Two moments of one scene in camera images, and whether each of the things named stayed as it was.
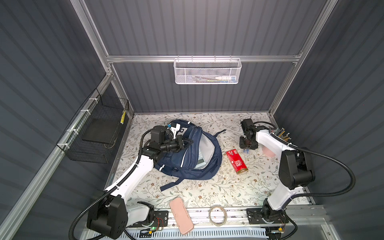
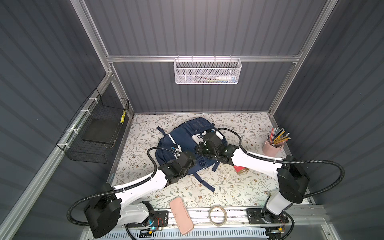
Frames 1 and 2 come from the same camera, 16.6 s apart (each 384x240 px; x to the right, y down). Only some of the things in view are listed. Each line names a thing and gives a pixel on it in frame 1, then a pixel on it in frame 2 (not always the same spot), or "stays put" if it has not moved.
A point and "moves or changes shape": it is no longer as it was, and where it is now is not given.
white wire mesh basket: (207, 70) stays put
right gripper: (241, 145) → (200, 144)
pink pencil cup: (267, 152) stays put
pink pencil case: (182, 216) stays put
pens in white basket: (221, 79) stays put
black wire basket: (91, 137) stays put
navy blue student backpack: (200, 160) moves or changes shape
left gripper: (180, 146) → (191, 163)
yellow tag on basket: (123, 117) stays put
